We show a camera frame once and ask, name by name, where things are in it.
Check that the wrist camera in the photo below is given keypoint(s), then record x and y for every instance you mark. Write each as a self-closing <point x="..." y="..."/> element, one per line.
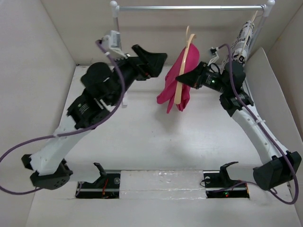
<point x="111" y="42"/>
<point x="214" y="55"/>

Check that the black white printed garment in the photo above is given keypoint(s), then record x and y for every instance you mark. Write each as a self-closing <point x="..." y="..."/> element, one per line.
<point x="240" y="47"/>

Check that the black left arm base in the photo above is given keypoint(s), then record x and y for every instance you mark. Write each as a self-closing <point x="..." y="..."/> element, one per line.
<point x="107" y="186"/>

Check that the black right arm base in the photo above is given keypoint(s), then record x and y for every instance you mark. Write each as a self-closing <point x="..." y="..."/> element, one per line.
<point x="219" y="185"/>

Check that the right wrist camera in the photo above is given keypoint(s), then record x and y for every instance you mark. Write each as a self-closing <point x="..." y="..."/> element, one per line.
<point x="214" y="55"/>

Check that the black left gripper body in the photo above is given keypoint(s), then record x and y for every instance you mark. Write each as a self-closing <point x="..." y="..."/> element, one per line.
<point x="131" y="72"/>

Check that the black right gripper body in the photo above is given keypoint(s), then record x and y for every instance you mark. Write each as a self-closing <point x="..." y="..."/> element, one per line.
<point x="213" y="80"/>

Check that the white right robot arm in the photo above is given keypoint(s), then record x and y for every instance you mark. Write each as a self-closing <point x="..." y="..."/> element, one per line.
<point x="279" y="165"/>

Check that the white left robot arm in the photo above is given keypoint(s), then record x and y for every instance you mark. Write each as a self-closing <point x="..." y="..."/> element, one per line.
<point x="50" y="168"/>

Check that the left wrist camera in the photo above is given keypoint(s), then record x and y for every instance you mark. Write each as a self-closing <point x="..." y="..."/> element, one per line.
<point x="111" y="42"/>

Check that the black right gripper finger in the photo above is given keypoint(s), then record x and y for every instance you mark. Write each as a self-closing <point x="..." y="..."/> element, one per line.
<point x="190" y="79"/>
<point x="201" y="66"/>

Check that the aluminium rail right side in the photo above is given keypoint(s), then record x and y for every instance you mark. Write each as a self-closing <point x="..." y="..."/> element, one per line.
<point x="247" y="89"/>

